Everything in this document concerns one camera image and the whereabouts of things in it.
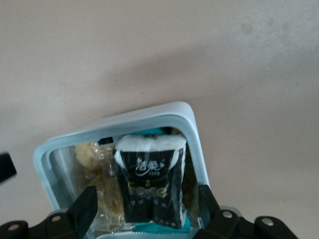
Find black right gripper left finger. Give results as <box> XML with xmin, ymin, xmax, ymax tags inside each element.
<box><xmin>0</xmin><ymin>185</ymin><xmax>98</xmax><ymax>239</ymax></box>

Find brown table cover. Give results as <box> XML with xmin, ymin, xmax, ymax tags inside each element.
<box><xmin>0</xmin><ymin>0</ymin><xmax>319</xmax><ymax>239</ymax></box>

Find teal snack packet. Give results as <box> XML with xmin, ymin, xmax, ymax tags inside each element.
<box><xmin>133</xmin><ymin>126</ymin><xmax>193</xmax><ymax>236</ymax></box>

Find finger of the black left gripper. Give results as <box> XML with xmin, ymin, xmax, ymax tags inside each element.
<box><xmin>0</xmin><ymin>152</ymin><xmax>18</xmax><ymax>185</ymax></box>

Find brown snacks in clear wrapper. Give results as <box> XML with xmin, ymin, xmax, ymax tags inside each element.
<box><xmin>74</xmin><ymin>140</ymin><xmax>127</xmax><ymax>234</ymax></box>

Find black tissue pack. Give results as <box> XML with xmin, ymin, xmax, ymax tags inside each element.
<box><xmin>113</xmin><ymin>133</ymin><xmax>188</xmax><ymax>229</ymax></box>

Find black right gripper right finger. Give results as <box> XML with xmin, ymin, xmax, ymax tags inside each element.
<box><xmin>196</xmin><ymin>183</ymin><xmax>300</xmax><ymax>239</ymax></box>

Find white square lidded bin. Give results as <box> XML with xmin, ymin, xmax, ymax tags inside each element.
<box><xmin>32</xmin><ymin>100</ymin><xmax>212</xmax><ymax>239</ymax></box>

